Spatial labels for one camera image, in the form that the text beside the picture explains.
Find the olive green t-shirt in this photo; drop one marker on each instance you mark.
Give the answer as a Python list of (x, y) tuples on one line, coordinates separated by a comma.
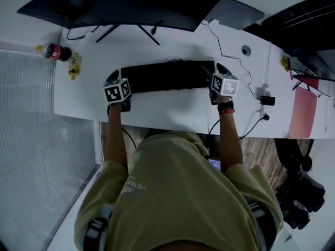
[(178, 197)]

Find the black keyboard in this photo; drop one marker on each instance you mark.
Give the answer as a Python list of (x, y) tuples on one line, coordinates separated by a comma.
[(167, 76)]

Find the black power adapter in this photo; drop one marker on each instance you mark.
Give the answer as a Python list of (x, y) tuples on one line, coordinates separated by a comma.
[(268, 100)]

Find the person's right forearm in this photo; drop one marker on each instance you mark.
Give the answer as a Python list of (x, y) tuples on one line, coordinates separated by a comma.
[(230, 142)]

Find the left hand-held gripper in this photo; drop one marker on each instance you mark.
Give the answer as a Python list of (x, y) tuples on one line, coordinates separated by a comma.
[(115, 93)]

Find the cola bottle with yellow cap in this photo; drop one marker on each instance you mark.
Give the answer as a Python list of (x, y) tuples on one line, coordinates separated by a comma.
[(56, 51)]

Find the black wristwatch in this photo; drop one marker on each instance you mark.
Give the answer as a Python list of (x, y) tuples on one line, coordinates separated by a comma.
[(225, 105)]

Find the grey monitor back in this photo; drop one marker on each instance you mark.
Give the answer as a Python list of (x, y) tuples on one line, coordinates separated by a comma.
[(235, 13)]

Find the small yellow packet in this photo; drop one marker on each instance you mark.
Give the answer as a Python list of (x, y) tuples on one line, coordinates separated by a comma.
[(284, 62)]

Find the large black monitor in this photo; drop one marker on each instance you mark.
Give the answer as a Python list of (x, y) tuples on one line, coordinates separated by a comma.
[(131, 6)]

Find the yellow snack packet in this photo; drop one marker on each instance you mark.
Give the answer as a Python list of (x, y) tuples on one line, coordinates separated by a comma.
[(74, 65)]

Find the red wristband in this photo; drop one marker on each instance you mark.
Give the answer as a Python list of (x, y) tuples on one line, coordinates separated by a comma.
[(226, 111)]

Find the lit smartphone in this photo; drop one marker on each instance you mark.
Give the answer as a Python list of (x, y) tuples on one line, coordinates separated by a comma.
[(215, 165)]

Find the red and black monitor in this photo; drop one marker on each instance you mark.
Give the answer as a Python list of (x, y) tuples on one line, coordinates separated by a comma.
[(314, 82)]

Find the person's left forearm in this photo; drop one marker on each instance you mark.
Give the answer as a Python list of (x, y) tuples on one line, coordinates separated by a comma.
[(115, 137)]

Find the black monitor stand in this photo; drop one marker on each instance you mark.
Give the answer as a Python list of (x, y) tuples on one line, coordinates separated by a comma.
[(146, 34)]

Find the round desk grommet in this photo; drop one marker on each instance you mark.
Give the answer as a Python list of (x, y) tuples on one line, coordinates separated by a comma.
[(246, 50)]

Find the small white adapter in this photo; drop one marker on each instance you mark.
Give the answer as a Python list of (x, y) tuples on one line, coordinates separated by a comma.
[(213, 22)]

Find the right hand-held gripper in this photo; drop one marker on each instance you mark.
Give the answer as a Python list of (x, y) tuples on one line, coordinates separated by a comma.
[(225, 85)]

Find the black chair under desk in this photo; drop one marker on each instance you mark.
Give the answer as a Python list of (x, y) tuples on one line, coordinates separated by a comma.
[(293, 153)]

